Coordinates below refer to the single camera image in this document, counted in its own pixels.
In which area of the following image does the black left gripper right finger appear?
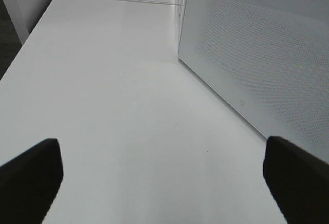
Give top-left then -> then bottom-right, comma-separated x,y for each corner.
263,136 -> 328,223

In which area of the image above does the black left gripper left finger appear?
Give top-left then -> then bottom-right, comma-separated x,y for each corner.
1,138 -> 63,223

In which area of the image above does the white microwave door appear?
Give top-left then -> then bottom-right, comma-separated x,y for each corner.
178,0 -> 328,162

